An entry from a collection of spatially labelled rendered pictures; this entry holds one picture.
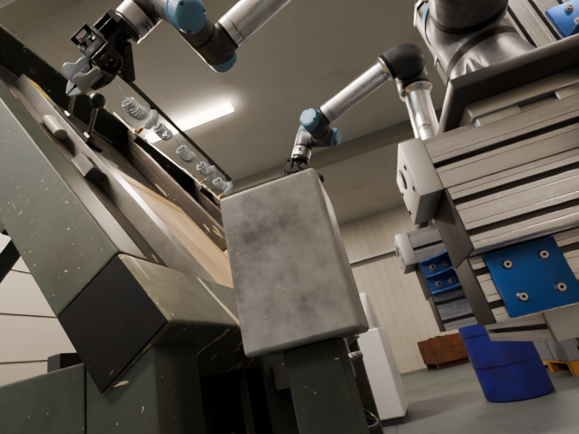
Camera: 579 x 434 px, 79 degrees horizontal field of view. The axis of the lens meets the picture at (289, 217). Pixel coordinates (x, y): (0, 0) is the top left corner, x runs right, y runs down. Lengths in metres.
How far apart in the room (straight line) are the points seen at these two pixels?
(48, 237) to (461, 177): 0.56
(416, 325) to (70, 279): 8.82
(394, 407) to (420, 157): 3.52
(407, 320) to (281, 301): 8.78
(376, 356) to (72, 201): 3.57
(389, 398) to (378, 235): 6.08
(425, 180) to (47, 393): 0.53
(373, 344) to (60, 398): 3.55
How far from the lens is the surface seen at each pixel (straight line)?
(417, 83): 1.42
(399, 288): 9.19
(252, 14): 0.96
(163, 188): 1.48
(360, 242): 9.44
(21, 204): 0.63
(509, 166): 0.55
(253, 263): 0.38
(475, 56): 0.67
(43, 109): 1.22
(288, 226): 0.37
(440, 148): 0.55
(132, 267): 0.46
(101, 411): 0.47
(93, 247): 0.51
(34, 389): 0.53
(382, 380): 3.91
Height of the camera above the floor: 0.73
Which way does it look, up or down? 22 degrees up
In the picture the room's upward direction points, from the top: 14 degrees counter-clockwise
